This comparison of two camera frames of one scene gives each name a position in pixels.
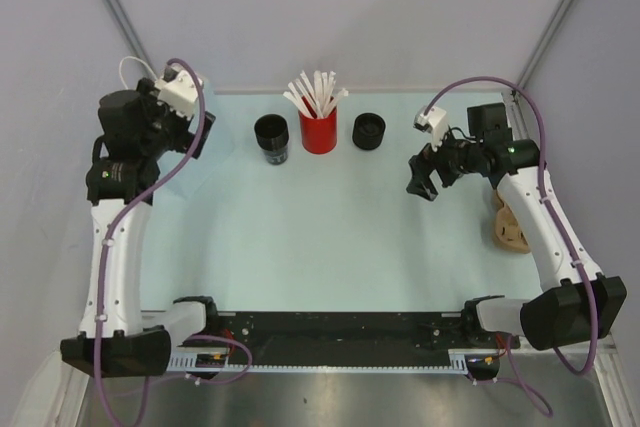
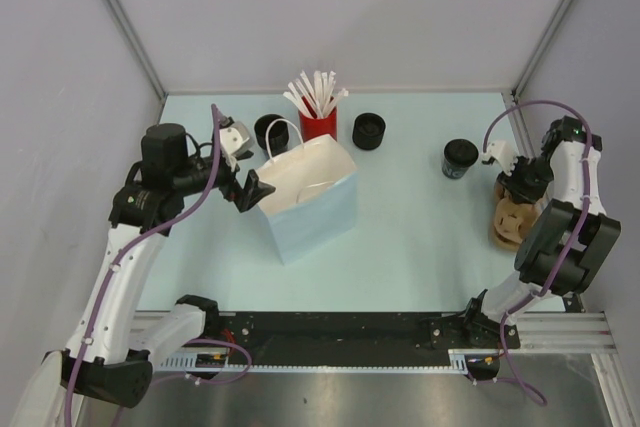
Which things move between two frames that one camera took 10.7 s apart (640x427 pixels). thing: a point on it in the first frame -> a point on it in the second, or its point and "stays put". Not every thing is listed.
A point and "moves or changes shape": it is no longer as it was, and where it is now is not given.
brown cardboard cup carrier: x=508 y=230 stays put
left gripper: x=185 y=139 -> x=244 y=197
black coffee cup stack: x=272 y=135 stays put
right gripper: x=427 y=161 -> x=519 y=192
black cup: x=368 y=131 stays put
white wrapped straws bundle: x=316 y=102 stays put
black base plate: x=356 y=338 stays put
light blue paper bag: x=218 y=173 moves or changes shape
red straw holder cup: x=319 y=135 stays put
